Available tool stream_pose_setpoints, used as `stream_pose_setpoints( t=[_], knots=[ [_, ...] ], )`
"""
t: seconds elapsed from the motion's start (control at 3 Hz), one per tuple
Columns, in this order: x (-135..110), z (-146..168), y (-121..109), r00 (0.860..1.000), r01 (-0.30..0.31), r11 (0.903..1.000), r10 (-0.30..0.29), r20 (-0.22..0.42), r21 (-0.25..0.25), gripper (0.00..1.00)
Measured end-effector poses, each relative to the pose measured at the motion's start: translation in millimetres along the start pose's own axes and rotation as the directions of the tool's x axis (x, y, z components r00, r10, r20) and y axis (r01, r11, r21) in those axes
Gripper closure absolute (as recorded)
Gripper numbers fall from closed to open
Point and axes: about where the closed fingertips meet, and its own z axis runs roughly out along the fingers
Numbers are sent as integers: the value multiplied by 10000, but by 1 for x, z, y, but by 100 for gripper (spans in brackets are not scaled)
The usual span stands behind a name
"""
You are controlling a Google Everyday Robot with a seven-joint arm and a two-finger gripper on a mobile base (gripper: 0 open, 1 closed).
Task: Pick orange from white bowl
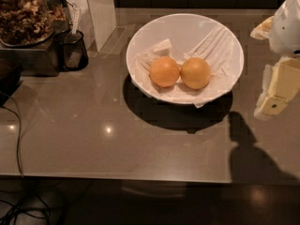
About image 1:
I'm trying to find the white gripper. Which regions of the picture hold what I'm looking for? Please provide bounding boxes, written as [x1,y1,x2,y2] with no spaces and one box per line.
[250,0,300,121]

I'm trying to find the white tag in cup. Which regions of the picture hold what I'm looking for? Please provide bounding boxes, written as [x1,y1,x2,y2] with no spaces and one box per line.
[71,3,81,36]

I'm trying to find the white bowl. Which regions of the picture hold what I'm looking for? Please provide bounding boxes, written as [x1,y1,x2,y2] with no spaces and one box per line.
[126,13,245,106]

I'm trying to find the orange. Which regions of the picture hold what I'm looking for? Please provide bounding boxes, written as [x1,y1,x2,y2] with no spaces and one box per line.
[149,56,180,87]
[180,57,211,90]

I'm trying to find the dark object at left edge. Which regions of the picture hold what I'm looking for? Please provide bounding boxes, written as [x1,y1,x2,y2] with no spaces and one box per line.
[0,59,23,106]

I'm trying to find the white paper napkin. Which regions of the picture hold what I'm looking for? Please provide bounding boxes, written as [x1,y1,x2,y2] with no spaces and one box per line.
[127,25,244,107]

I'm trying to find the white pillar block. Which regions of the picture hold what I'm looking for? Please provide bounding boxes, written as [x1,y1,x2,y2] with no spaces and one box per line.
[67,0,116,51]

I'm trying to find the glass jar of granola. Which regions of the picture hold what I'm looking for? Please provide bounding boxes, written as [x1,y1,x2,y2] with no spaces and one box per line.
[0,0,53,47]

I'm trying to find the black mesh cup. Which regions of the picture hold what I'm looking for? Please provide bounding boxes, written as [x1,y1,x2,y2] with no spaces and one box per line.
[54,30,89,71]

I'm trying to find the black cable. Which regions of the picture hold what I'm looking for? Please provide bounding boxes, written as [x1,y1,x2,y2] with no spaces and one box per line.
[0,91,53,225]

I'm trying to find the steel stand box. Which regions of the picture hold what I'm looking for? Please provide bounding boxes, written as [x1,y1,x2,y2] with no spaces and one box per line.
[0,37,59,77]

